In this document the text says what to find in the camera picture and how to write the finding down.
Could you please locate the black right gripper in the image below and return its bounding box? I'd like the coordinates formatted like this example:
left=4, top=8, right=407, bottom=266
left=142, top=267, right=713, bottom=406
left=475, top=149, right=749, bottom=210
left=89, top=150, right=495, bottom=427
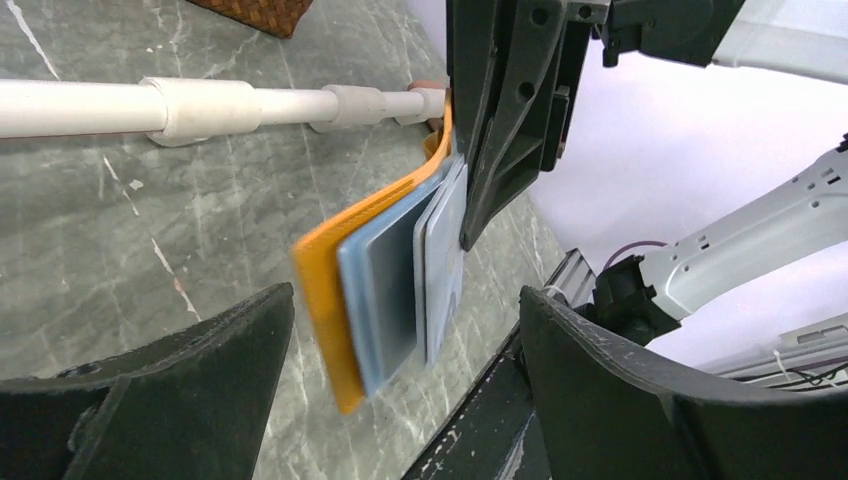
left=446, top=0, right=744, bottom=251

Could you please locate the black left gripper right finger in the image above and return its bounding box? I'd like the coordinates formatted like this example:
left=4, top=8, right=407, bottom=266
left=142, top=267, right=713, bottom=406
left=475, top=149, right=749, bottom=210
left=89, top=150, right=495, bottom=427
left=520, top=286, right=847, bottom=479

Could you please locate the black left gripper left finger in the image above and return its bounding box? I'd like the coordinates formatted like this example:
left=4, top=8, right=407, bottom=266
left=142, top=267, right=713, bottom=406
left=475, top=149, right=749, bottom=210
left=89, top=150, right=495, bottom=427
left=1, top=283, right=295, bottom=479

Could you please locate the silver VIP credit card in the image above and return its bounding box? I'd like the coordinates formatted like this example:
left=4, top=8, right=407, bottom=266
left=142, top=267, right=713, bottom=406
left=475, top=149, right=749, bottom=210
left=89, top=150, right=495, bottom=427
left=412, top=160, right=467, bottom=368

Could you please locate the orange card holder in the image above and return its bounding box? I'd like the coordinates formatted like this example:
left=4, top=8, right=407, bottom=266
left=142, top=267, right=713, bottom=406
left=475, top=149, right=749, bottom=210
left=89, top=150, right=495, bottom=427
left=292, top=89, right=453, bottom=415

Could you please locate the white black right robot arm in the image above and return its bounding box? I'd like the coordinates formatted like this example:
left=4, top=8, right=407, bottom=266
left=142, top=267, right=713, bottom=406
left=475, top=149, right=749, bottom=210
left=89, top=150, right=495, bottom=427
left=446, top=0, right=847, bottom=345

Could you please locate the brown woven wicker basket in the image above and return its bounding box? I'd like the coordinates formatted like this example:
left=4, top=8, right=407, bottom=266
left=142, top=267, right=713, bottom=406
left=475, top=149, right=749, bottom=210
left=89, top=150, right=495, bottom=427
left=189, top=0, right=313, bottom=39

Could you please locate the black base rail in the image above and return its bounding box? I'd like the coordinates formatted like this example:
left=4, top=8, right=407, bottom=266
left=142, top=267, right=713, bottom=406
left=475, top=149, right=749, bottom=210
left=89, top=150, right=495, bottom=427
left=403, top=327, right=551, bottom=480

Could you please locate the aluminium extrusion frame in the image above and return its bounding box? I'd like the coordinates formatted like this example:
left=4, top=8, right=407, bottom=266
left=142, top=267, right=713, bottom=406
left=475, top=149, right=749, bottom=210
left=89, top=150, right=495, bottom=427
left=542, top=248, right=596, bottom=307

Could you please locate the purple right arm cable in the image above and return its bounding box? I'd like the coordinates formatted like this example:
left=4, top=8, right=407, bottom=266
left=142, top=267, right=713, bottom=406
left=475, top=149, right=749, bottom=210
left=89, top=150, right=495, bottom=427
left=601, top=240, right=669, bottom=273

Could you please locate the white PVC pipe frame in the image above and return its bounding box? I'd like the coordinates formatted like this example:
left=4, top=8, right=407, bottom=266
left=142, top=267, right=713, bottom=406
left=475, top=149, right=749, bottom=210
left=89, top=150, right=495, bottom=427
left=1, top=77, right=422, bottom=147

